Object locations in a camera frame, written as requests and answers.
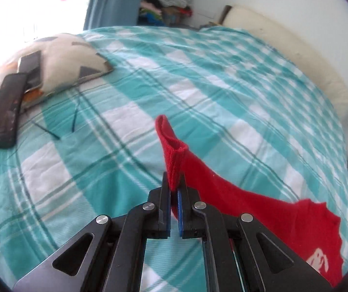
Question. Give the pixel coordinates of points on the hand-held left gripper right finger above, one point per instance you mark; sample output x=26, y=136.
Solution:
x=180, y=210

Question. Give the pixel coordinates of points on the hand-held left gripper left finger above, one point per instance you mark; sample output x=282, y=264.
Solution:
x=161, y=210

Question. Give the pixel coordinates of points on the red knit garment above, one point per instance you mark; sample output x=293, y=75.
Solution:
x=253, y=213

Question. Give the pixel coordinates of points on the pile of clothes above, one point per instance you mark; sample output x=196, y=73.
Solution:
x=170, y=0

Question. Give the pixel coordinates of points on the teal plaid bed sheet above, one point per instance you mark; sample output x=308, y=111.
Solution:
x=192, y=82

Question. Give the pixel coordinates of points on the orange printed item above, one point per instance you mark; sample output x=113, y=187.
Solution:
x=33, y=95

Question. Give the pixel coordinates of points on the beige patterned pillow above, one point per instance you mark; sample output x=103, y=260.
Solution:
x=67, y=64

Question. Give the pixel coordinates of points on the flat black device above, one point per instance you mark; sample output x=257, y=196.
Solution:
x=32, y=67

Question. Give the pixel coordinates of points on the blue curtain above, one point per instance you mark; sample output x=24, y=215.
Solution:
x=116, y=0

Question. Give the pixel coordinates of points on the brown wooden bed frame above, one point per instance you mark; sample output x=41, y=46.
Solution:
x=226, y=13

